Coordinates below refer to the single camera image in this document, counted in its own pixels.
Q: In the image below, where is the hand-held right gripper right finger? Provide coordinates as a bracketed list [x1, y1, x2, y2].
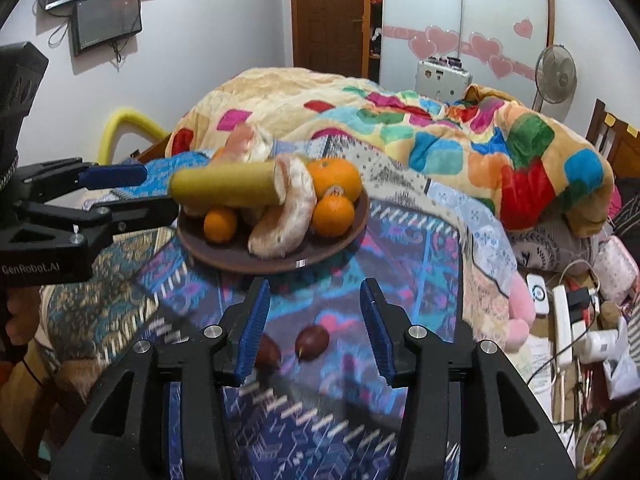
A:
[359, 277, 577, 480]

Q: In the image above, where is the dark red jujube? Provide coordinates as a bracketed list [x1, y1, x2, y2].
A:
[254, 334, 283, 372]

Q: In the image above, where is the white round-faced device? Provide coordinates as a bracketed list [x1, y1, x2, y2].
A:
[526, 274, 551, 317]

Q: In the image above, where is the patterned blue bedsheet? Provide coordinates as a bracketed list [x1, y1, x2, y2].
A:
[40, 137, 518, 480]

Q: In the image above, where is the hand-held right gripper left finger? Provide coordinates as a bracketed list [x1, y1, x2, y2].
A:
[50, 277, 273, 480]

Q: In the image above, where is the brown round plate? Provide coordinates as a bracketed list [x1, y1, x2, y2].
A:
[176, 187, 371, 275]

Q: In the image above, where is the standing electric fan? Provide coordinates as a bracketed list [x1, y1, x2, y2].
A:
[534, 45, 578, 113]

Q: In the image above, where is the white bedside box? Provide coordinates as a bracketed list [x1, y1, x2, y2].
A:
[416, 56, 473, 103]

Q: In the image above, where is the white plastic bottle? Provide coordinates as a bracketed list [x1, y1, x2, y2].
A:
[577, 317, 632, 363]

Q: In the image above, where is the colourful patchwork blanket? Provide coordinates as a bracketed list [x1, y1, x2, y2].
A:
[165, 66, 616, 237]

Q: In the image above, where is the white power strip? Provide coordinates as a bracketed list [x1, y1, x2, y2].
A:
[550, 285, 576, 368]

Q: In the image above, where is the pink plush toy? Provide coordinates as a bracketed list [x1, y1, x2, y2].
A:
[505, 272, 537, 351]

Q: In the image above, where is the brown wooden door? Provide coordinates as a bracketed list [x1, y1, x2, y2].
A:
[291, 0, 372, 80]

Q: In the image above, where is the yellow foam tube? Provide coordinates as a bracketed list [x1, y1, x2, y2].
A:
[98, 107, 171, 166]

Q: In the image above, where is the wooden wardrobe with sliding doors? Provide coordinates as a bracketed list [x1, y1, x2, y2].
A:
[367, 0, 557, 86]

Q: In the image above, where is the peeled pomelo segment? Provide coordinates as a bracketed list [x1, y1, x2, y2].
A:
[247, 155, 318, 259]

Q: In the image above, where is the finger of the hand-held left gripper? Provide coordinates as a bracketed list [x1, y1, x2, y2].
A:
[29, 195, 181, 234]
[16, 157, 149, 202]

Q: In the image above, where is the pink quilted bag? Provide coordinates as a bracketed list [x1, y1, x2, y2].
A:
[592, 235, 640, 306]

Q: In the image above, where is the dark brown passion fruit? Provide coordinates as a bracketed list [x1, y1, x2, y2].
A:
[295, 324, 331, 361]

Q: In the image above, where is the large orange with sticker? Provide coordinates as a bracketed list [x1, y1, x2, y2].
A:
[306, 158, 363, 202]

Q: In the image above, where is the small black wall monitor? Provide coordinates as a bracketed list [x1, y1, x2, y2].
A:
[71, 0, 143, 57]

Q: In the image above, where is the medium orange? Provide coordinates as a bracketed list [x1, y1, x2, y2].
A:
[311, 194, 356, 237]

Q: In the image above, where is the small bowl with snacks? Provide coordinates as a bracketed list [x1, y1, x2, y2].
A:
[575, 419, 612, 478]

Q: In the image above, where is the wooden bed headboard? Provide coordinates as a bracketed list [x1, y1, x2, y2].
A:
[586, 99, 640, 181]

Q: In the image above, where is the person's left hand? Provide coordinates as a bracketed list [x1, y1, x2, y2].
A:
[4, 287, 44, 357]

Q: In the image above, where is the small orange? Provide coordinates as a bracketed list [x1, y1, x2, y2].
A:
[203, 207, 239, 244]

